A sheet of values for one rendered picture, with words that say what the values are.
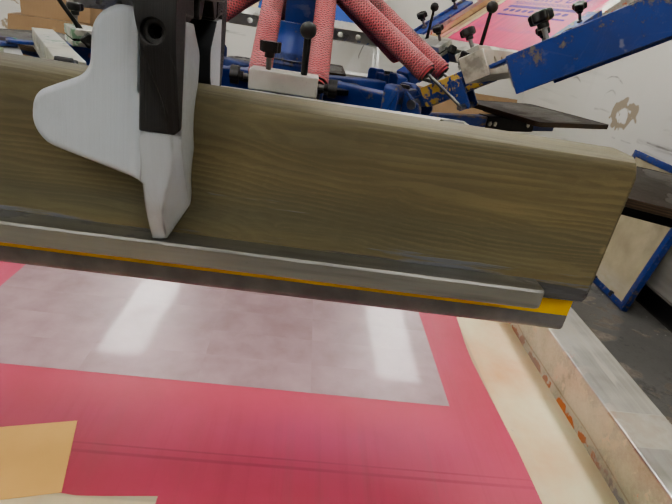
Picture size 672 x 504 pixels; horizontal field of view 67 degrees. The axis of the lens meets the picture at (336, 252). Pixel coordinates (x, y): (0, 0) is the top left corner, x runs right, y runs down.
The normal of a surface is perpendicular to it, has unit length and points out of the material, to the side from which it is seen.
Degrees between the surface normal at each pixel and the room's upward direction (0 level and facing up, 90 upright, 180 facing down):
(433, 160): 90
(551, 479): 0
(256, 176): 90
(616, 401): 0
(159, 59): 102
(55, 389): 0
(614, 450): 90
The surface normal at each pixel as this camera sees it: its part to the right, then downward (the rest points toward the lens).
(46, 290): 0.14, -0.90
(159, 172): 0.00, 0.62
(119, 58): 0.04, 0.32
